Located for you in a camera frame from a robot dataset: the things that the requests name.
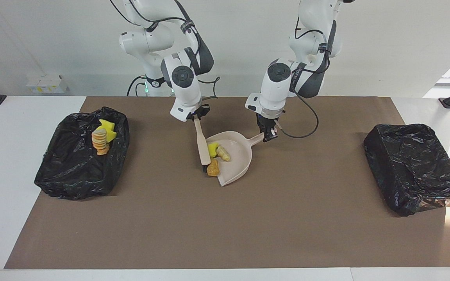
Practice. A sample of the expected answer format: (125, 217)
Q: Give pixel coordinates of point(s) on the white carton boxes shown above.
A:
(47, 84)

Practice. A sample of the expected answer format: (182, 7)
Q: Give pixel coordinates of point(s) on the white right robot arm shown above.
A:
(182, 78)

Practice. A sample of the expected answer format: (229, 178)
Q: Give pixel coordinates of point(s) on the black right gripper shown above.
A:
(200, 111)

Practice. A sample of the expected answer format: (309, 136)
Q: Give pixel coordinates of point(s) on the yellow sponge with green layer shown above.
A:
(212, 150)

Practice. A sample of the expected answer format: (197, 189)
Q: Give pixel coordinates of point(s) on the yellow sponge piece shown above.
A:
(109, 130)

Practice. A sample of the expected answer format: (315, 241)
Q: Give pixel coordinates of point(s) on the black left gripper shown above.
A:
(268, 121)

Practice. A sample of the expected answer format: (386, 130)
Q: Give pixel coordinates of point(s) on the brown nugget shaped foam piece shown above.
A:
(213, 168)

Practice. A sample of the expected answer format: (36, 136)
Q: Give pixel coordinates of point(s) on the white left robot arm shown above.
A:
(275, 86)

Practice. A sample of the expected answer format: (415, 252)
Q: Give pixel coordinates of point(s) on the beige hand brush black bristles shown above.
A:
(202, 148)

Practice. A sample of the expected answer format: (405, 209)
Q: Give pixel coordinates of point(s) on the brown table mat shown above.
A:
(209, 242)

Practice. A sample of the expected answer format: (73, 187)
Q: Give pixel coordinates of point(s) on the bin lined with black bag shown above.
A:
(72, 171)
(412, 168)

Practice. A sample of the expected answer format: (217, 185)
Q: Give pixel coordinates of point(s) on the orange cream striped foam piece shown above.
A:
(100, 141)

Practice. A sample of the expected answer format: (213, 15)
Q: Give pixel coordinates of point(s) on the beige plastic dustpan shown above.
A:
(236, 164)

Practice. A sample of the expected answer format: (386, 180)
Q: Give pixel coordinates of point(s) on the pale cream foam piece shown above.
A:
(224, 153)

